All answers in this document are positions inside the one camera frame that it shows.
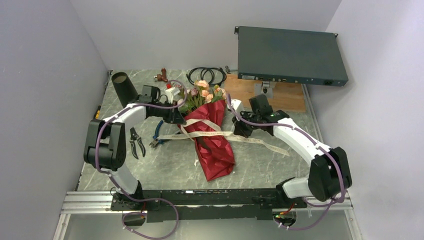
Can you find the dark green network switch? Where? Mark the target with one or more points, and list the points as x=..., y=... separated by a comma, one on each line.
x=289, y=56

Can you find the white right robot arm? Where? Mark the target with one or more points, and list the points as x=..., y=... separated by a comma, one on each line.
x=329, y=174

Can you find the blue handled pliers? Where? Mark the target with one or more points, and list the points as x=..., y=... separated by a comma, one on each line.
x=156, y=140

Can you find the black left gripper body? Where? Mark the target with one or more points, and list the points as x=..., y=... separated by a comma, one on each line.
x=167, y=114

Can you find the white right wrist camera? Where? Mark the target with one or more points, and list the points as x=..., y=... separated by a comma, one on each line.
x=236, y=105

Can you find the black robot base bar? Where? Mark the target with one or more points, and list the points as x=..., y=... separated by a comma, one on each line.
x=207, y=204

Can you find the beige ribbon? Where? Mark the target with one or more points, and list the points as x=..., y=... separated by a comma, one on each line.
x=212, y=134

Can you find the brown small figurine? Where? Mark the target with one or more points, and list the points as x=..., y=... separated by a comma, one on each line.
x=162, y=76

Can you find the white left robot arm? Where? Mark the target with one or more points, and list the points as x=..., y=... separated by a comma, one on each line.
x=106, y=146

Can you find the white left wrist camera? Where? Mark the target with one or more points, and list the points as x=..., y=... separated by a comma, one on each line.
x=172, y=94

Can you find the metal switch stand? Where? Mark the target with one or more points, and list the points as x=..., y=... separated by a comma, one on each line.
x=265, y=88

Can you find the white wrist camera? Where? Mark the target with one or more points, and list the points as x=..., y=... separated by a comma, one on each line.
x=236, y=105
x=172, y=94

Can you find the black pruning shears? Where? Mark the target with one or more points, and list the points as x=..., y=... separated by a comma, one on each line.
x=136, y=141

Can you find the aluminium frame rail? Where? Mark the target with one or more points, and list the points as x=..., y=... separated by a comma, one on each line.
x=87, y=215

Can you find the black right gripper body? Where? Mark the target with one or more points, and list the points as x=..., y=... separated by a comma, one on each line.
x=253, y=118

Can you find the red flower bouquet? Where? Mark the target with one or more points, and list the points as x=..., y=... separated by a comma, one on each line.
x=207, y=105

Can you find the wooden board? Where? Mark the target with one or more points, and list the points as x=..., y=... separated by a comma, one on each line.
x=288, y=97

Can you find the yellow tool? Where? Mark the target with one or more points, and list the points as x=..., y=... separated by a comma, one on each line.
x=97, y=112

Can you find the black cone vase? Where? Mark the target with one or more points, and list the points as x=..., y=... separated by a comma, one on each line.
x=124, y=88

